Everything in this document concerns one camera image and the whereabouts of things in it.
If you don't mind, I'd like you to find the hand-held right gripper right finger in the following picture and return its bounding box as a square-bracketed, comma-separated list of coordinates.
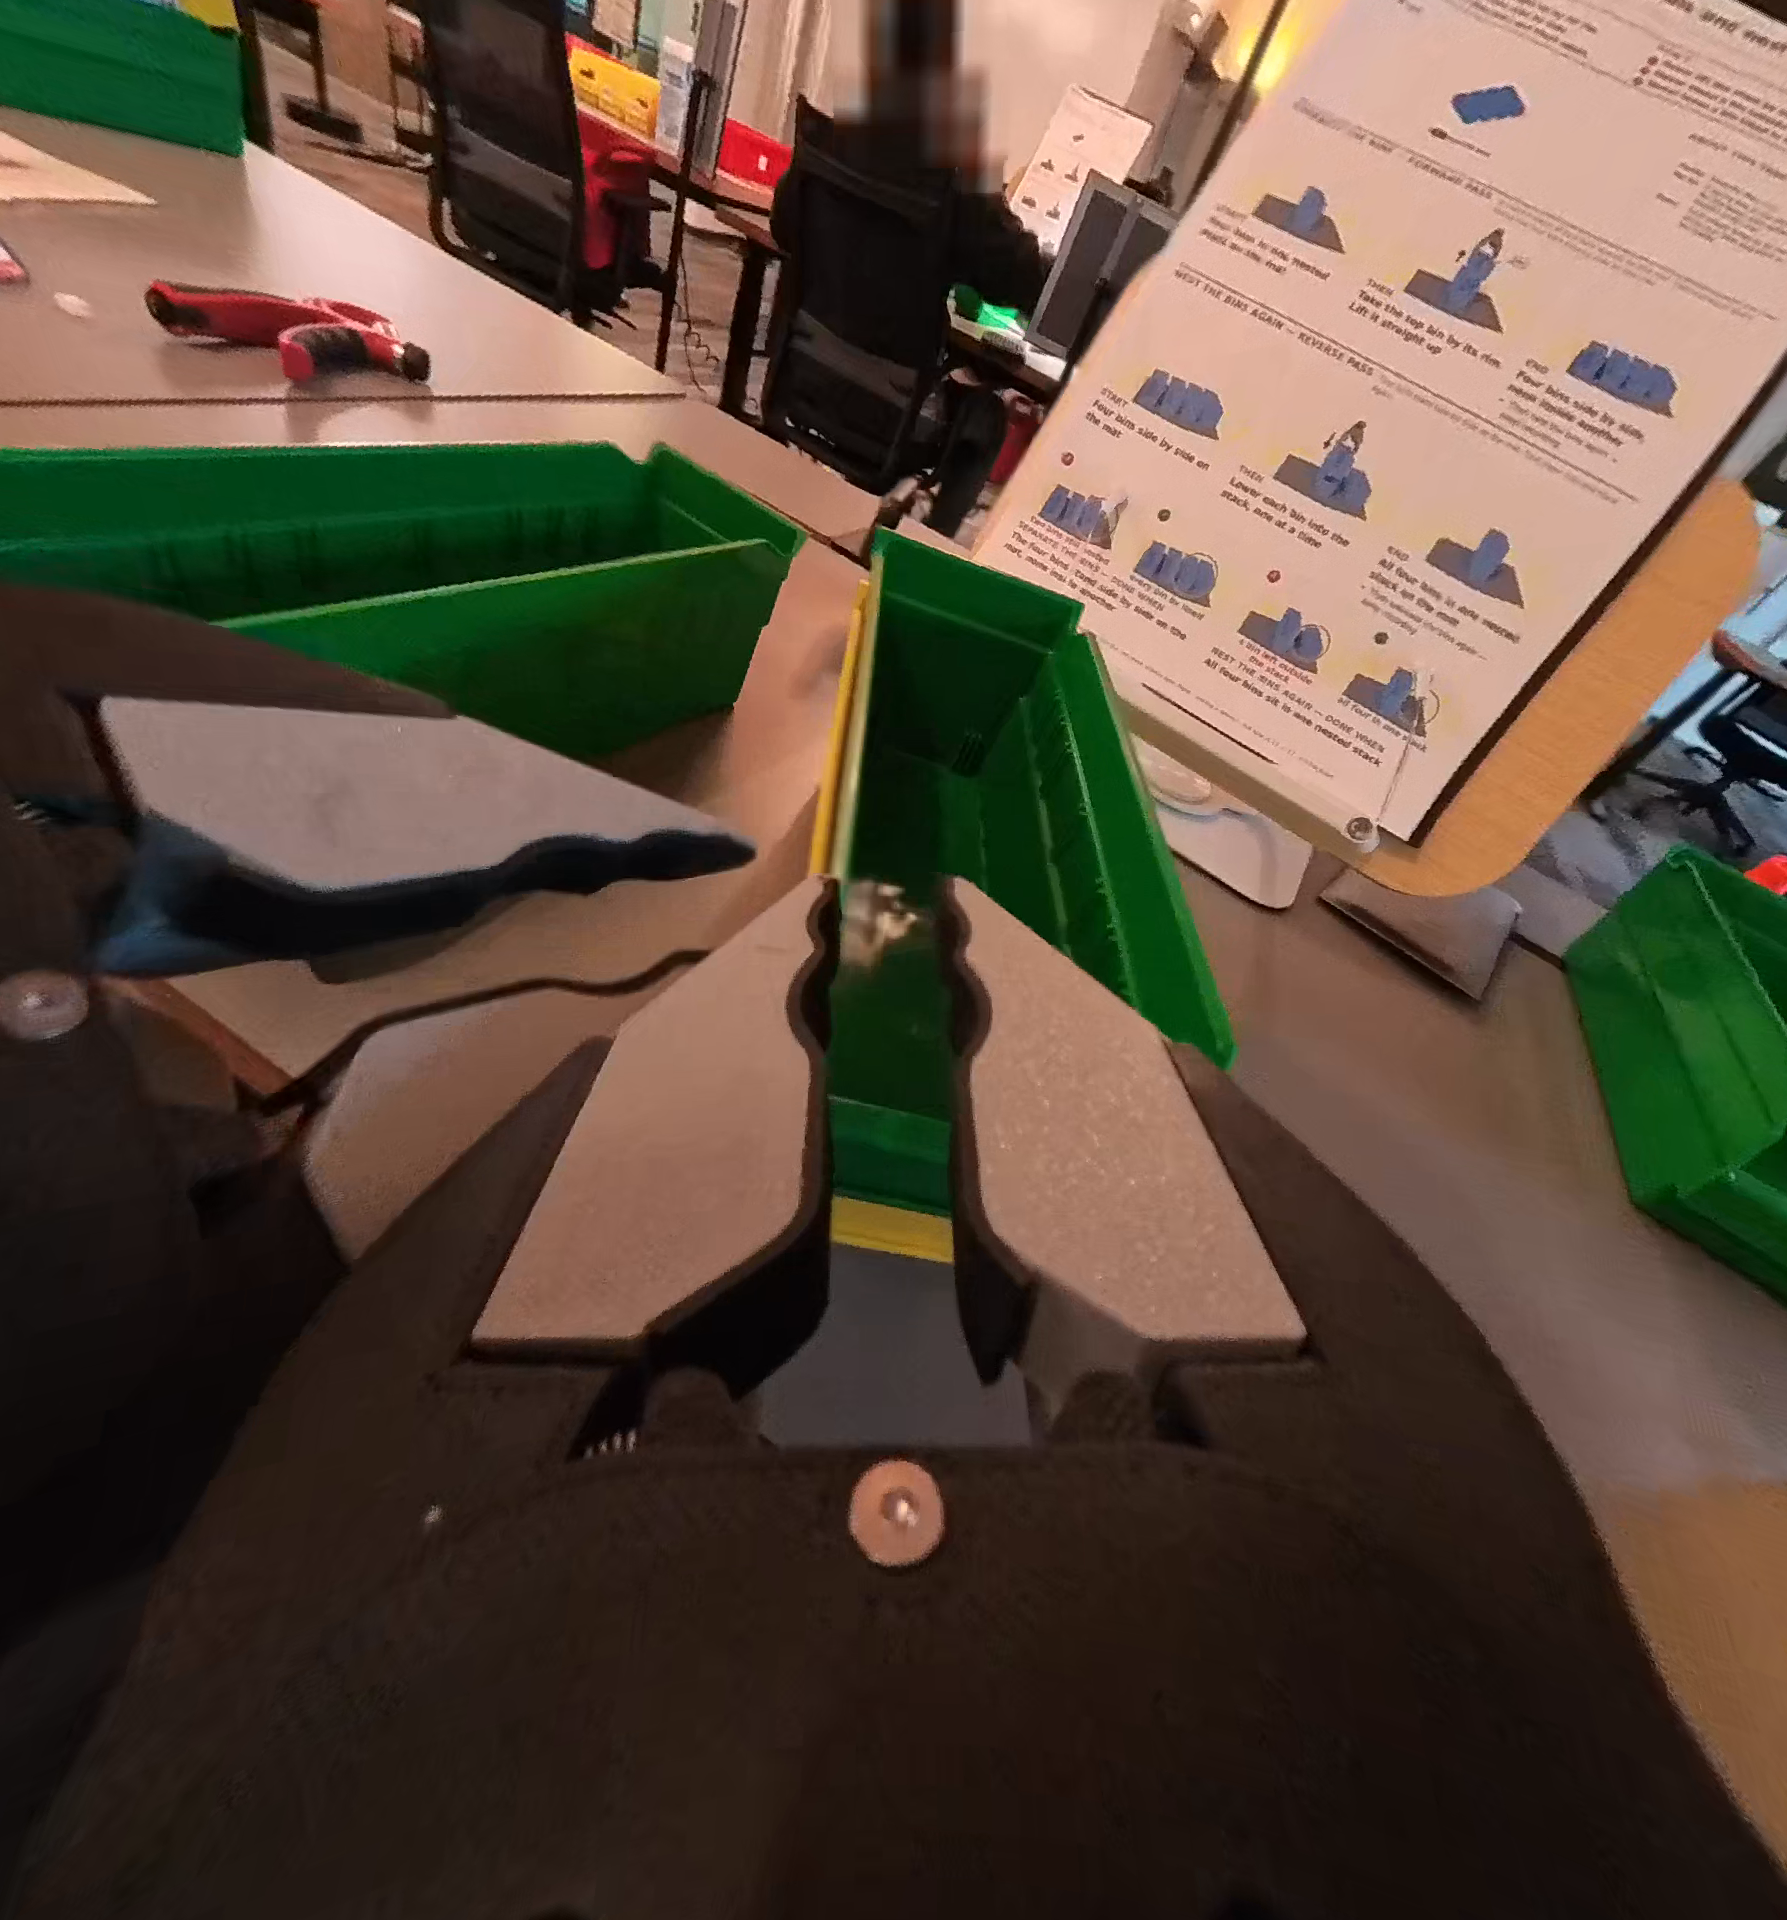
[947, 878, 1310, 1434]

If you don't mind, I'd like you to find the yellow crate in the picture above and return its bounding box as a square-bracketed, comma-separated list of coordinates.
[566, 41, 665, 132]

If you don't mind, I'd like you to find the red black hand tool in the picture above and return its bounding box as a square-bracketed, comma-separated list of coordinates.
[142, 277, 432, 386]

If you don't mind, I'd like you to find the wooden board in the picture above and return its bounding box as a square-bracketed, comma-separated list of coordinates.
[1365, 480, 1768, 901]

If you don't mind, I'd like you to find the grey monitor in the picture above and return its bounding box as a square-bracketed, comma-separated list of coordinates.
[1024, 168, 1183, 364]

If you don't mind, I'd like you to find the white sign stand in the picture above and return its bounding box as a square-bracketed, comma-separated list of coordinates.
[1011, 87, 1153, 213]

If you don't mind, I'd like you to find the yellow plastic bin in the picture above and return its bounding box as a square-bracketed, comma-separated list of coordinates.
[807, 577, 958, 1262]

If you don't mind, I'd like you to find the green plastic bin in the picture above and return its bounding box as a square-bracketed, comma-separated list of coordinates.
[829, 528, 1237, 1221]
[0, 0, 245, 159]
[1565, 844, 1787, 1340]
[0, 438, 807, 768]

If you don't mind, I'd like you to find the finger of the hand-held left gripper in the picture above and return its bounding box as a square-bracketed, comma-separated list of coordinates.
[83, 693, 757, 979]
[254, 957, 701, 1270]

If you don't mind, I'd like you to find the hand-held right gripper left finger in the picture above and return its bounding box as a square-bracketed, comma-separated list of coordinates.
[470, 878, 841, 1397]

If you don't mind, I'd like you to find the paper sheet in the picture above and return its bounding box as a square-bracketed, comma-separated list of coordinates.
[0, 95, 155, 208]

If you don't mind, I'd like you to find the grey flat pad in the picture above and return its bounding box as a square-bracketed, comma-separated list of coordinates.
[1315, 867, 1525, 1005]

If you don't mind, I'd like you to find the white instruction sheet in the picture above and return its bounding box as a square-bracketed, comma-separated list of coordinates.
[967, 0, 1787, 845]

